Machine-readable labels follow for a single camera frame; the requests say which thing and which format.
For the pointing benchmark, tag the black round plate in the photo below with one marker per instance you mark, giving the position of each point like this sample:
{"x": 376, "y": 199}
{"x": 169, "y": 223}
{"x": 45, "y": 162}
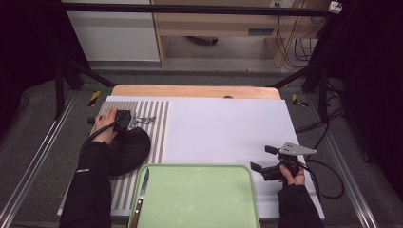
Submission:
{"x": 133, "y": 152}

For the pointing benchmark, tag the striped placemat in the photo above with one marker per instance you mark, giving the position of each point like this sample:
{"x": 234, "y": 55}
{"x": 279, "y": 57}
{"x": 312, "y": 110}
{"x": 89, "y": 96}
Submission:
{"x": 158, "y": 126}

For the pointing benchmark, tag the white table board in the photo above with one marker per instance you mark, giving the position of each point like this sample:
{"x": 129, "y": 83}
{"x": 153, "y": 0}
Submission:
{"x": 221, "y": 133}

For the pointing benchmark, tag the wooden table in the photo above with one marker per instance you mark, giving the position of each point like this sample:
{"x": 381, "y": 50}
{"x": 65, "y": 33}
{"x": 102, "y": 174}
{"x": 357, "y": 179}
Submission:
{"x": 190, "y": 91}

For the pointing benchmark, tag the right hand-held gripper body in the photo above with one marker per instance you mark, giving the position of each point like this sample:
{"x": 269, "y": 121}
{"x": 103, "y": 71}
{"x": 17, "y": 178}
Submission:
{"x": 296, "y": 149}

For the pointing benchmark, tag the person's right hand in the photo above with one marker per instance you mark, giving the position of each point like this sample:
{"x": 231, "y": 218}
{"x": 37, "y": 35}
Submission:
{"x": 294, "y": 181}

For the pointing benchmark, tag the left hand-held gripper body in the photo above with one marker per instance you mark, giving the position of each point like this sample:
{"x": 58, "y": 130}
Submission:
{"x": 123, "y": 120}

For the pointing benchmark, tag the black curtain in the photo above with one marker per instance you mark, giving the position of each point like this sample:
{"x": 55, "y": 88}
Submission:
{"x": 370, "y": 79}
{"x": 28, "y": 41}

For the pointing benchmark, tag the white cabinet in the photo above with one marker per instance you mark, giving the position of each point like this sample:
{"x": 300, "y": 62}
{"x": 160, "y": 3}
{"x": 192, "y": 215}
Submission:
{"x": 114, "y": 38}

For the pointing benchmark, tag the yellow black tape marker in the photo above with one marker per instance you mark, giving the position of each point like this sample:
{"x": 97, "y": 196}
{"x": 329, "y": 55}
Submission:
{"x": 296, "y": 99}
{"x": 94, "y": 98}

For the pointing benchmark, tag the aluminium floor rail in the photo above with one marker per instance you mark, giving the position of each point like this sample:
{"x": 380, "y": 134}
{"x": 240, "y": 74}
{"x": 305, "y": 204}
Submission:
{"x": 34, "y": 161}
{"x": 348, "y": 177}

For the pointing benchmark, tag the dark table grommet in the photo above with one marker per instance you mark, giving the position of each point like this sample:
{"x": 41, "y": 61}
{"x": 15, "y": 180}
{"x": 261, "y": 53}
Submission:
{"x": 228, "y": 97}

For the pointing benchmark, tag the person's left hand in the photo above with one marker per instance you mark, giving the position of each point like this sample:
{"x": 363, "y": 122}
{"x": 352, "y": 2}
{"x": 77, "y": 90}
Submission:
{"x": 106, "y": 122}

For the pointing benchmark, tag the white wall socket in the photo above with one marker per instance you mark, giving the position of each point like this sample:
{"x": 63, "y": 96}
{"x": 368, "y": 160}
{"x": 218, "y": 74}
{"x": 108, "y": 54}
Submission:
{"x": 335, "y": 6}

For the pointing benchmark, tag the black horizontal frame bar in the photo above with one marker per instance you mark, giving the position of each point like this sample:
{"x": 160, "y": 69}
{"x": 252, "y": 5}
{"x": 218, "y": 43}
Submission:
{"x": 190, "y": 9}

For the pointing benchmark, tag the black metal stand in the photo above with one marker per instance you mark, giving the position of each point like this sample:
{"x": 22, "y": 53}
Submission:
{"x": 59, "y": 91}
{"x": 322, "y": 95}

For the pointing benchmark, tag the green tray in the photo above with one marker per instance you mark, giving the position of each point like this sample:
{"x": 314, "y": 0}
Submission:
{"x": 202, "y": 196}

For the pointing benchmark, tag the wooden desk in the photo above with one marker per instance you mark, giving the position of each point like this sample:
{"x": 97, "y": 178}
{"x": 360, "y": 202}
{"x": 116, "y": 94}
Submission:
{"x": 215, "y": 23}

